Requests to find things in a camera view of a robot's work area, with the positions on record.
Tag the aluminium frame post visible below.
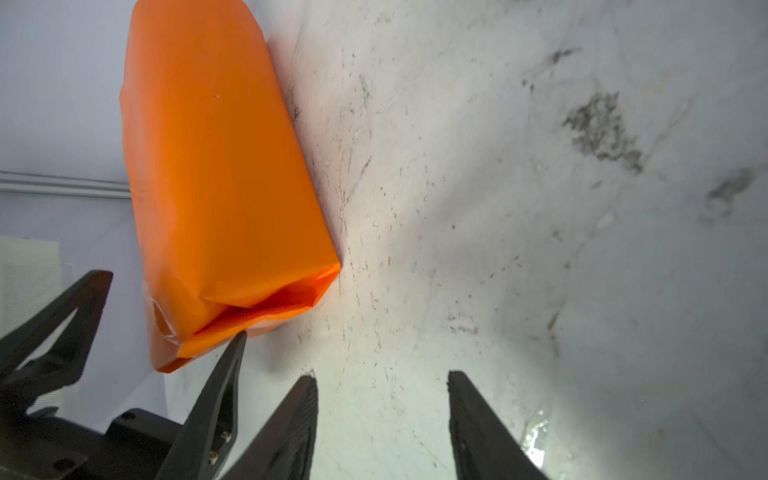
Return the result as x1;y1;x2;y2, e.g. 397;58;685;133
1;171;131;200

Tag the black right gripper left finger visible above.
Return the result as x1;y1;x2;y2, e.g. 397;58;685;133
223;375;319;480

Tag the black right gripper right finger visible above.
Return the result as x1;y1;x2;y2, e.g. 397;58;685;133
447;370;547;480

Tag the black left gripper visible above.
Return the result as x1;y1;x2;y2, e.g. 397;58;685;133
1;270;247;479

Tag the orange wrapping paper sheet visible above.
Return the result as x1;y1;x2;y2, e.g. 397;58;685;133
120;1;341;373

